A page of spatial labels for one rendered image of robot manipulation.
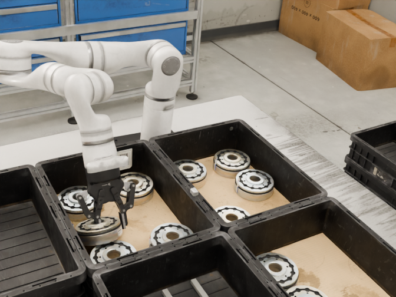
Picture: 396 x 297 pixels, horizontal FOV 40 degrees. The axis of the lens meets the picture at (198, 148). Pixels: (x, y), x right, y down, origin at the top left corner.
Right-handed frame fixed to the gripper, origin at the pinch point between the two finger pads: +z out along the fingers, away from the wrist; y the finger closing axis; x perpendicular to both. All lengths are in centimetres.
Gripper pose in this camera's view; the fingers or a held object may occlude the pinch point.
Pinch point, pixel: (111, 224)
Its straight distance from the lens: 127.2
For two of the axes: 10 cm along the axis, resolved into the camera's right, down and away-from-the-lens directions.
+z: 1.2, 9.7, 2.0
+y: -9.1, 1.9, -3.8
